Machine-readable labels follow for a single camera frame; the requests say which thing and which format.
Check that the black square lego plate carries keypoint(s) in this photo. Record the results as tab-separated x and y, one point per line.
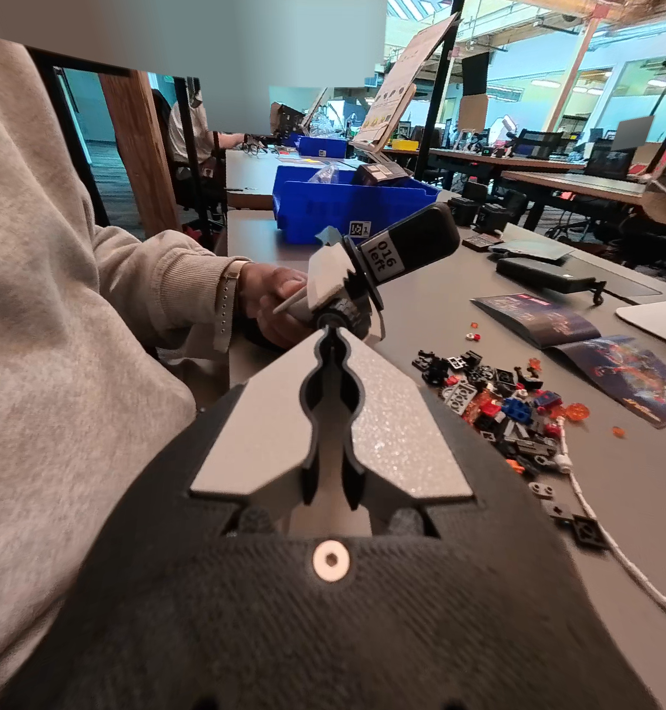
588	533

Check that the open lego instruction booklet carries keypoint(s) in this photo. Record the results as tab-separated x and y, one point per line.
533	321

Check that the dark cardboard box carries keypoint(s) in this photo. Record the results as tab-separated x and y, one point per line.
380	173

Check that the black charger box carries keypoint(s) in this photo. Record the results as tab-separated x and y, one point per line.
466	211
491	217

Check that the black metal pole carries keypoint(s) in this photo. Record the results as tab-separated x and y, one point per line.
438	83

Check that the grey rounded lego plate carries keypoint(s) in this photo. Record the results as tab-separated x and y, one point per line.
543	490

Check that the transparent orange lego dome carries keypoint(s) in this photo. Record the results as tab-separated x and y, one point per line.
577	411

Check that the grey flat sleeve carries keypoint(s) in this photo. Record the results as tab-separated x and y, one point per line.
533	249

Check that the person's left forearm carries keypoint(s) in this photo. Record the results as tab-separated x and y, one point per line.
161	288

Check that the person's left hand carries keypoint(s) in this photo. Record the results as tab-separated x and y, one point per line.
266	302

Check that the flat black device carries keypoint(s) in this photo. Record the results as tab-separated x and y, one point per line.
480	242

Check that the person's grey hoodie torso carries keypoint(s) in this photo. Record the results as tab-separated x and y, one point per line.
61	333

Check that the large blue plastic bin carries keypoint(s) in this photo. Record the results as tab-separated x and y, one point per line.
311	216

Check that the dark grey lego brick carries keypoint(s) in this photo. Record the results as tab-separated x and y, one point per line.
558	510

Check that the tilted picture board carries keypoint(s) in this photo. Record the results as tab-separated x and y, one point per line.
399	100

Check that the pile of mixed lego pieces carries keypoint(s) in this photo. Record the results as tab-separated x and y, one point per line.
494	399

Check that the black lego wheel grey hub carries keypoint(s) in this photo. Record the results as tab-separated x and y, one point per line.
338	317

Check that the long wooden desk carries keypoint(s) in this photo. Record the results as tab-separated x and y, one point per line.
505	158

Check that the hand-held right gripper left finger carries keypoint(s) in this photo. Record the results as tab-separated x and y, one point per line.
255	438

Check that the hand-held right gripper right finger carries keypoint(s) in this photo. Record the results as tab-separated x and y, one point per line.
399	438

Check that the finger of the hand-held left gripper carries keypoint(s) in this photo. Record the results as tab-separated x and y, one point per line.
327	272
378	326

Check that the black zip pouch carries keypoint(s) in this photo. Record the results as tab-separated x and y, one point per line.
544	274

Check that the clear plastic bag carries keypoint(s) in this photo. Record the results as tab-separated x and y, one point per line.
327	175

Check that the black and cardboard hanging panel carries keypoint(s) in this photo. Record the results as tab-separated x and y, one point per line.
473	75

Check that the red wooden column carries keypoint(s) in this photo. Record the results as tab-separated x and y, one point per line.
574	72

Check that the wooden post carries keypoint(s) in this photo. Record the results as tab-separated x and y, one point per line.
139	150

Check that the grey office desk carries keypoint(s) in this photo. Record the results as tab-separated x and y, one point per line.
255	177

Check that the small blue plastic bin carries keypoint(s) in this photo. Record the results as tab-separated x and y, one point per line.
322	147

